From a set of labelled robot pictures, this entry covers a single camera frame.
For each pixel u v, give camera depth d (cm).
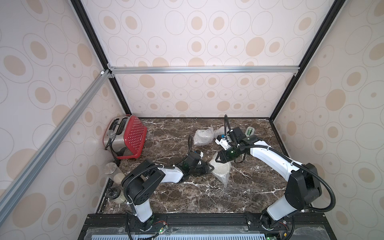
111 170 77
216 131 103
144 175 52
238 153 71
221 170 85
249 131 106
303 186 43
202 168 80
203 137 100
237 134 68
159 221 73
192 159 71
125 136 88
